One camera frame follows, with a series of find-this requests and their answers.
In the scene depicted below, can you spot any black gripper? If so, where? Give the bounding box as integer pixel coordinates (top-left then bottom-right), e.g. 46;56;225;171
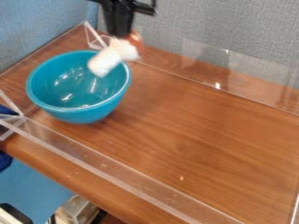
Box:
90;0;157;37

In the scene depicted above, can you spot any toy mushroom brown cap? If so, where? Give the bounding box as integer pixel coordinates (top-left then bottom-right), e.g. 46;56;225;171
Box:
89;31;145;78

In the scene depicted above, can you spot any blue bowl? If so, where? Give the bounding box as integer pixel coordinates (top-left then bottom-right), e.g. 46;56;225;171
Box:
26;50;131;124

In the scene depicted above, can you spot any clear acrylic back barrier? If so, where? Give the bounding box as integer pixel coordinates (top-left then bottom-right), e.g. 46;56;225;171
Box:
126;32;299;116

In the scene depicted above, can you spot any clear acrylic barrier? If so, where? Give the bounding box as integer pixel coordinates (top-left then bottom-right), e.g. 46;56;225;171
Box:
0;116;243;224
126;32;299;116

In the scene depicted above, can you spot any clear acrylic front barrier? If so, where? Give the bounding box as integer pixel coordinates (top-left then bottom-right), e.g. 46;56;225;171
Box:
0;116;243;224

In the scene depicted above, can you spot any blue object at left edge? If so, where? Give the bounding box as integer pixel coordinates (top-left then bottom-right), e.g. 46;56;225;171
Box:
0;104;19;172

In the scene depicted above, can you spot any metallic box under table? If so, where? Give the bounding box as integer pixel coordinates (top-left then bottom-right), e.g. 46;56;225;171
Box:
46;195;99;224

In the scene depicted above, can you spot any black device bottom left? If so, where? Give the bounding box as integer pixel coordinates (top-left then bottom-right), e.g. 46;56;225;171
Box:
0;203;34;224

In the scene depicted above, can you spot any clear acrylic corner bracket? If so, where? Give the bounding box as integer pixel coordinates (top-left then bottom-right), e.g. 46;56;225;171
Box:
83;21;113;51

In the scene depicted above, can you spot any clear acrylic left bracket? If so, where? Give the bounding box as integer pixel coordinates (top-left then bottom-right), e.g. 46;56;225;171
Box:
0;89;26;140

